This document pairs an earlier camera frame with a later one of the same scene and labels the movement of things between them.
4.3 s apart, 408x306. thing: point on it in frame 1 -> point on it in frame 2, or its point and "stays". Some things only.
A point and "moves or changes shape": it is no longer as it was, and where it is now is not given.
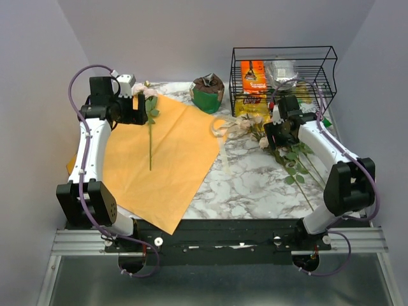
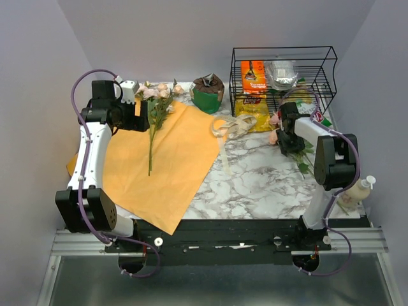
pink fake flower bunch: (294, 156) moves or changes shape
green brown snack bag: (206, 93) stays
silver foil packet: (278, 71) stays
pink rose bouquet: (150, 94) moves or changes shape
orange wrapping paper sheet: (157, 168) stays
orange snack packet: (254, 78) stays
